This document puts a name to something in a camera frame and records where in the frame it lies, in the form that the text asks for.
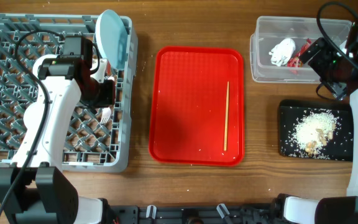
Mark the black plastic tray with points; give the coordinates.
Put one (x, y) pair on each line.
(339, 149)

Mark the white plastic fork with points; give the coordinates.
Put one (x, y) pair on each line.
(105, 116)

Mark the red plastic tray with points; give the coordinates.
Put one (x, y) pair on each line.
(188, 106)

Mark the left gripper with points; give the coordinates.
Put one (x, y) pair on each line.
(109, 99)

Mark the pile of rice and nuts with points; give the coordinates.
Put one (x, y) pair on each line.
(313, 132)

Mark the clear plastic bin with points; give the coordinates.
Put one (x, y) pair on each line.
(270, 31)

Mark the large light blue plate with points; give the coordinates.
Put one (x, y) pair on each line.
(111, 38)

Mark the red snack wrapper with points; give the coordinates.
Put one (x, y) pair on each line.
(295, 61)

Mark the white tissue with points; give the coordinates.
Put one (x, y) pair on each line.
(282, 52)

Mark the grey plastic dishwasher rack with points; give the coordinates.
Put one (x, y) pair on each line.
(90, 146)

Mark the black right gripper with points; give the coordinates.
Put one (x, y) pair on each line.
(318, 63)

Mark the wooden chopstick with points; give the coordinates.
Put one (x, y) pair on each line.
(226, 117)

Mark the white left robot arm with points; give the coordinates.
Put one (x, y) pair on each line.
(33, 188)

